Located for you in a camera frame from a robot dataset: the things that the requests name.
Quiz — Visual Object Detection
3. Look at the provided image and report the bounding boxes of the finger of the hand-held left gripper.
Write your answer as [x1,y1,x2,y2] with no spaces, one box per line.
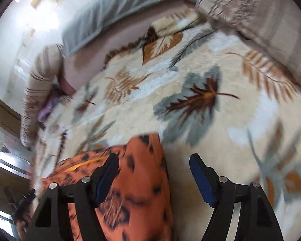
[4,187,37,221]

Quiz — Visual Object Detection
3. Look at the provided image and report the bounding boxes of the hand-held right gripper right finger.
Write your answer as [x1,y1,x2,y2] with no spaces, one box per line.
[189,153,284,241]

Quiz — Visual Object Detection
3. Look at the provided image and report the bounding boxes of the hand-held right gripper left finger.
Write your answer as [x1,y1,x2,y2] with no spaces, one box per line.
[26,153,120,241]

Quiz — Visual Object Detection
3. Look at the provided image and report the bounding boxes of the orange floral blouse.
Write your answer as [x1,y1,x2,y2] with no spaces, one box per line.
[16,132,173,241]

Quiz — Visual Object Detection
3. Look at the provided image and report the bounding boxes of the leaf print blanket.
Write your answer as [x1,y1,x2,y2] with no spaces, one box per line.
[33,7,301,241]

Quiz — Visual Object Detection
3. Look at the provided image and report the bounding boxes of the stained glass door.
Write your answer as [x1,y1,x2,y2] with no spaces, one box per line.
[0,93,33,181]

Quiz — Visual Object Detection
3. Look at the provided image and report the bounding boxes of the purple cloth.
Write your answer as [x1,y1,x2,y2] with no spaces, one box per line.
[38,85,66,123]

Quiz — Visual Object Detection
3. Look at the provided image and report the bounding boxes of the striped floral bolster pillow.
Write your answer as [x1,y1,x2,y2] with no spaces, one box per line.
[20,44,66,147]

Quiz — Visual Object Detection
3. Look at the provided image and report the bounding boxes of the grey pillow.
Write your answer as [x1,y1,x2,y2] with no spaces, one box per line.
[61,0,203,58]

